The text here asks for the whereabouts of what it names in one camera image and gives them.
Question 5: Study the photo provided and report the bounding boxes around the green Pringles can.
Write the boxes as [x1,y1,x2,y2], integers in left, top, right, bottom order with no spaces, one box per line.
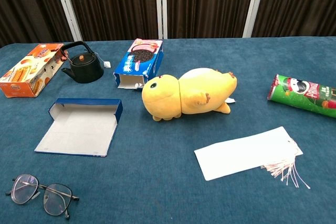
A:
[267,73,336,119]

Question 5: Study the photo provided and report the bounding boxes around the blue Oreo cookie box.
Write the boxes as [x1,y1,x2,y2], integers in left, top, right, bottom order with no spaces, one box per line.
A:
[113,38,164,90]

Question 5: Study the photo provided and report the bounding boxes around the blue cardboard box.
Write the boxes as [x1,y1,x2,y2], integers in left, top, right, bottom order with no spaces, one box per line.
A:
[34,98,123,157]

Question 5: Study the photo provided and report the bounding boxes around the white paper tags with strings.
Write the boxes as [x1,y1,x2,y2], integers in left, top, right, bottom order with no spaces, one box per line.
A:
[194,126,311,189]

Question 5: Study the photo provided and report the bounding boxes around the black cast iron teapot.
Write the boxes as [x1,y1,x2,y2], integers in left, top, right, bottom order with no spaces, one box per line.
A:
[60,40,105,84]

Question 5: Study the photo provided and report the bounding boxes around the blue table cloth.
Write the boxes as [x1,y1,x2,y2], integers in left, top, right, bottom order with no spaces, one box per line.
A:
[0,36,336,224]

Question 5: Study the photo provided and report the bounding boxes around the dark brown curtain panel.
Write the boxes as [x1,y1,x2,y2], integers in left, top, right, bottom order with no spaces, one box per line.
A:
[61,0,159,41]
[166,0,257,39]
[0,0,75,48]
[251,0,336,38]

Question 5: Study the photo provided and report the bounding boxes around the orange biscuit box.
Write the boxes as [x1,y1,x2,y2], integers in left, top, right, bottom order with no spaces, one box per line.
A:
[0,42,69,98]

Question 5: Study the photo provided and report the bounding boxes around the thin black metal eyeglasses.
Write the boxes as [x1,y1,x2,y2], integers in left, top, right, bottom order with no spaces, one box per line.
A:
[5,174,80,220]

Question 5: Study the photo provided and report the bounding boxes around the white screen frame post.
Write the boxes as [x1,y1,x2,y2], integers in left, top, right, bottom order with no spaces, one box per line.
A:
[155,0,168,39]
[241,0,268,38]
[51,0,83,42]

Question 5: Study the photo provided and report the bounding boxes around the yellow plush duck toy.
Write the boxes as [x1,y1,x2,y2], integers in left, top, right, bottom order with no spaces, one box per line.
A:
[141,68,238,122]

